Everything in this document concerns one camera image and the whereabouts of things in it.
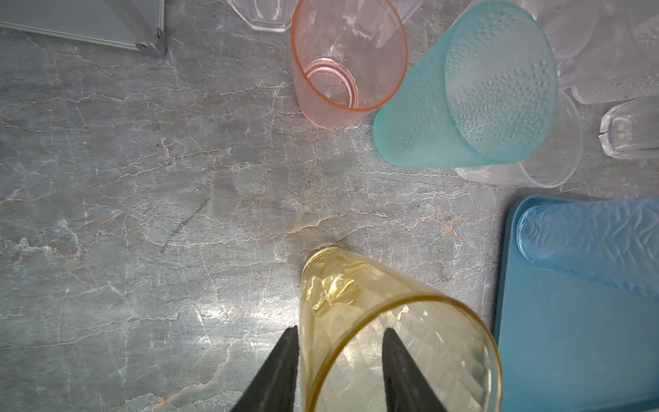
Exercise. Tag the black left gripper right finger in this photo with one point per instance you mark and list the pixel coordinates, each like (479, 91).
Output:
(406, 388)

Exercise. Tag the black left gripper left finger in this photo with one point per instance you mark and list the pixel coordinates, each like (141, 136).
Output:
(273, 388)

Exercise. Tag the yellow plastic cup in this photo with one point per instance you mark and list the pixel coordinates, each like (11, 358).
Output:
(372, 339)

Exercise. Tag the blue plastic cup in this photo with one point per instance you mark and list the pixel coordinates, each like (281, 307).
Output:
(611, 242)

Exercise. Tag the teal dotted plastic cup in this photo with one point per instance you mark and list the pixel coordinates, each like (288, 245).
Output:
(485, 94)

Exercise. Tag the pink plastic cup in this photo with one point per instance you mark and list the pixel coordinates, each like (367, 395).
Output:
(349, 59)

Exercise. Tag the teal plastic tray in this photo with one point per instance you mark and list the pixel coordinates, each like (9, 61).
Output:
(569, 344)

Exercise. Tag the clear small round cup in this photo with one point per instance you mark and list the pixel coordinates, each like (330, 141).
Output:
(551, 165)

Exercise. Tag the clear faceted cup far right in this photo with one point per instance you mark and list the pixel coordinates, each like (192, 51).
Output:
(630, 130)

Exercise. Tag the clear faceted cup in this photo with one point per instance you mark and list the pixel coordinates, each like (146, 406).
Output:
(273, 16)
(630, 130)
(568, 25)

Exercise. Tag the clear dotted cup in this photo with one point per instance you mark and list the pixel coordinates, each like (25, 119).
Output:
(589, 91)

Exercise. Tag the clear faceted cup far left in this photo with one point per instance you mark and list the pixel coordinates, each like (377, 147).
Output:
(273, 16)

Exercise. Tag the silver aluminium case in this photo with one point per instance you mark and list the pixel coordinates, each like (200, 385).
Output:
(133, 25)

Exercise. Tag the clear faceted cup centre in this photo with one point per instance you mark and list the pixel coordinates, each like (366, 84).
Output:
(568, 25)

